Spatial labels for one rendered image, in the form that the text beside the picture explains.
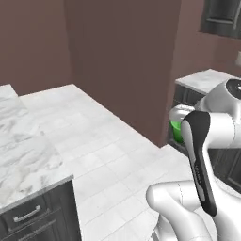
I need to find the dark cabinet run, marble top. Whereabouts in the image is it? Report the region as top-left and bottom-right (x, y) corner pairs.
(0, 178), (83, 241)

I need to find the dark cabinet run under counter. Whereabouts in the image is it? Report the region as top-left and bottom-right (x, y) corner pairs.
(166, 83), (241, 194)

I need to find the green and white round container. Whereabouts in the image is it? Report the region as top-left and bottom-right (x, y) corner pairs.
(169, 104), (196, 145)

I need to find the dark drawer front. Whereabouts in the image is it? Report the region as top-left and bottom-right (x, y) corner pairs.
(0, 195), (56, 233)

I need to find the silver drawer handle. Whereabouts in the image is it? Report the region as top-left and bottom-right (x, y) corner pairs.
(12, 204), (42, 224)

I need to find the dark wall cabinet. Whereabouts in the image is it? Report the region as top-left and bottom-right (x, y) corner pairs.
(199, 0), (241, 40)

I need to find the silver wall cabinet handle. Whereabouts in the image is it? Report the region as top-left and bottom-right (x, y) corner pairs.
(233, 0), (240, 31)

